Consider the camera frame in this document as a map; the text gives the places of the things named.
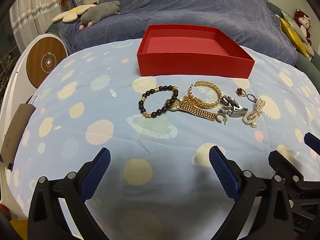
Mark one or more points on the grey cushion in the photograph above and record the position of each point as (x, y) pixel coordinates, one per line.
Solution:
(295, 26)

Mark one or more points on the green sofa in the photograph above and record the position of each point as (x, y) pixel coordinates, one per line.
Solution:
(308, 67)

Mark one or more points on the red cardboard box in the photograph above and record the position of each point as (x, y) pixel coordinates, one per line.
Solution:
(190, 62)

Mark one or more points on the gold hoop earring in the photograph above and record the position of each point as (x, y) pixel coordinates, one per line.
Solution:
(218, 120)

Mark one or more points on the cream plush toy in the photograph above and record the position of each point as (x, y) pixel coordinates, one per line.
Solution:
(309, 51)

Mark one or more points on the blue velvet blanket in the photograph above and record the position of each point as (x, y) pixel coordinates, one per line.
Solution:
(187, 5)

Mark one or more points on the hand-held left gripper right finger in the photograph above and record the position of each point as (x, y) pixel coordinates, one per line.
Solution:
(222, 172)

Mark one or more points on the yellow box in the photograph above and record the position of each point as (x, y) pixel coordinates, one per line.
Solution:
(18, 230)

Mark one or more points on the light blue printed tablecloth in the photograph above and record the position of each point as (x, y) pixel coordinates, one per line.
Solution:
(75, 142)

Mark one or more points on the yellow cushion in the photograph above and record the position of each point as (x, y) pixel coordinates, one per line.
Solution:
(292, 36)

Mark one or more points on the red plush doll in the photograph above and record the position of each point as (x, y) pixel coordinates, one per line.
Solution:
(302, 20)

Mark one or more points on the gold wristwatch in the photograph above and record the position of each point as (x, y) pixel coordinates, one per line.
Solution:
(175, 105)

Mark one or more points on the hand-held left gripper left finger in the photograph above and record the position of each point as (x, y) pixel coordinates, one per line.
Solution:
(97, 172)

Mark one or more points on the grey plush toy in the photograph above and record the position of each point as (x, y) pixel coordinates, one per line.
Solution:
(100, 11)

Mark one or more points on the flower shaped pillow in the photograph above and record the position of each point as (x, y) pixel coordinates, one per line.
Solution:
(72, 12)

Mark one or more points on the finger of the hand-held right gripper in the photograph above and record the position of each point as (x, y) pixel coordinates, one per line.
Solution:
(312, 142)
(283, 165)

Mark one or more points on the white curtain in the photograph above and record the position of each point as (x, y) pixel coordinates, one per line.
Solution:
(30, 25)

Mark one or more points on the white appliance round wooden panel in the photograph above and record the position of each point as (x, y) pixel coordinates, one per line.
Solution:
(47, 52)

